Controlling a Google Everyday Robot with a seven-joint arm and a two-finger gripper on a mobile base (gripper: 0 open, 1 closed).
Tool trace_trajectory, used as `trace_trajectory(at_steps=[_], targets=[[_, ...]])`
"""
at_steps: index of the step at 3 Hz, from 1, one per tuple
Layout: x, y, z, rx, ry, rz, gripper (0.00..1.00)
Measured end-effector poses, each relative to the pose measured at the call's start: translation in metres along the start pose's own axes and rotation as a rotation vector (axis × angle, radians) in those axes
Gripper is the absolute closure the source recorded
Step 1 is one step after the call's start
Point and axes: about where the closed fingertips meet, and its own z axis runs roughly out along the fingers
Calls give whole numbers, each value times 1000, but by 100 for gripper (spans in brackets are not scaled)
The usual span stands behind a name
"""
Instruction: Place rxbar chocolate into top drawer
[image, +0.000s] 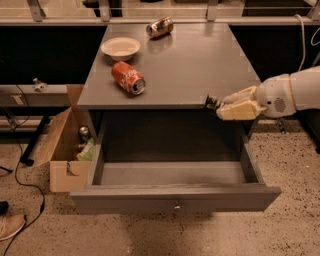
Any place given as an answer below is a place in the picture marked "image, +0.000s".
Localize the black floor cable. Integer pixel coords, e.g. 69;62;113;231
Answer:
0;83;46;256

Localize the cardboard box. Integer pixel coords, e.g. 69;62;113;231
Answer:
35;84;91;192

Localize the small clear object on shelf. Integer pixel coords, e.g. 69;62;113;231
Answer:
33;78;48;93

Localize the open grey top drawer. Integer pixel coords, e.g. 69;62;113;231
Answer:
70;113;281;214

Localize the silver bottle in box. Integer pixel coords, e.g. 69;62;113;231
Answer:
79;126;90;142

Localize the green packet in box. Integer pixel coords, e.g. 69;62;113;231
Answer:
76;138;95;161

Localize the white bowl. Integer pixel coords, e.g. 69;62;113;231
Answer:
101;37;141;61

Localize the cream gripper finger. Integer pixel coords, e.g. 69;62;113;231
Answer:
216;100;266;121
222;86;257;104

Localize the grey drawer cabinet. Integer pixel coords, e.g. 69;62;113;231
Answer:
78;23;260;148

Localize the white cable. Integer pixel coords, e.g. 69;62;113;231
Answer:
293;13;320;72

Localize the black table leg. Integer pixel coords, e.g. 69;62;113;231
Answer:
20;116;50;166

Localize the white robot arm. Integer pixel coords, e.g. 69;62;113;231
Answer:
216;66;320;120

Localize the gold brown soda can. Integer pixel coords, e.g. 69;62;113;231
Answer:
146;17;174;39

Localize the red soda can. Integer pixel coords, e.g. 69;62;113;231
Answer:
111;61;146;95

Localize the white sneaker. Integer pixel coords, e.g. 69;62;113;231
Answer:
0;214;26;241

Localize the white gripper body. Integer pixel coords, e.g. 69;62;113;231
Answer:
256;74;296;118

